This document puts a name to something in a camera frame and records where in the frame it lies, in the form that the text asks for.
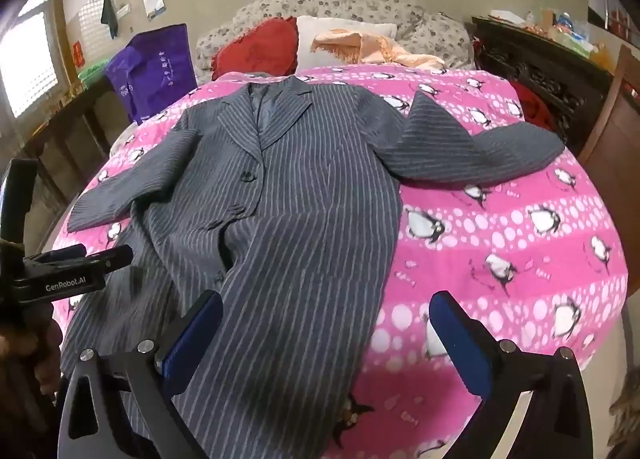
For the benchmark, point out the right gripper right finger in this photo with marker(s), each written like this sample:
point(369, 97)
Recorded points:
point(557, 422)

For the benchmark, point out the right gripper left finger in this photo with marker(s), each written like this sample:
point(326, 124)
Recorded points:
point(122, 405)

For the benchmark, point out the grey pinstriped suit jacket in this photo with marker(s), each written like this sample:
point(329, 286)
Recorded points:
point(283, 198)

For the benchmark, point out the person's left hand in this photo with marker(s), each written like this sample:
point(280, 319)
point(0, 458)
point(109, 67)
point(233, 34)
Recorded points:
point(37, 342)

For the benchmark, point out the dark wooden side table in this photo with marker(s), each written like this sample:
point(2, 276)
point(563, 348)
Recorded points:
point(95, 108)

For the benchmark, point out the pink penguin bedspread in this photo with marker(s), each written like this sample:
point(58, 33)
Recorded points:
point(536, 259)

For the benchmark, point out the window with blinds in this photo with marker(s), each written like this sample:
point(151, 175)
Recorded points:
point(32, 75)

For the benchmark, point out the purple shopping bag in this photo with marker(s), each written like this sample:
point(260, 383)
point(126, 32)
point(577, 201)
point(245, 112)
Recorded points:
point(153, 71)

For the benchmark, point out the dark green hanging cloth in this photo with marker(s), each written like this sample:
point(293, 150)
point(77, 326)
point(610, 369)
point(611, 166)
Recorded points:
point(109, 18)

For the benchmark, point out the red cloth beside bed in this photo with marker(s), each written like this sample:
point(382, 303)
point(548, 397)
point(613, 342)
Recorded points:
point(534, 109)

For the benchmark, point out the red heart-shaped pillow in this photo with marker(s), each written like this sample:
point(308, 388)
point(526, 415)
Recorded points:
point(270, 47)

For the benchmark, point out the dark carved wooden cabinet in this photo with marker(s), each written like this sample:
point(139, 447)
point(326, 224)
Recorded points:
point(572, 87)

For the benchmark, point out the white pillow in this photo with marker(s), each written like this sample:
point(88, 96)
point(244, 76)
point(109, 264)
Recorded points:
point(308, 27)

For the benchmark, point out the orange fringed cloth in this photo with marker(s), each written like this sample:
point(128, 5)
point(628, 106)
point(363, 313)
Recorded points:
point(355, 47)

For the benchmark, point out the floral padded headboard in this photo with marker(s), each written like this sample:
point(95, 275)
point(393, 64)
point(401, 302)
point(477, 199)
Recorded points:
point(417, 29)

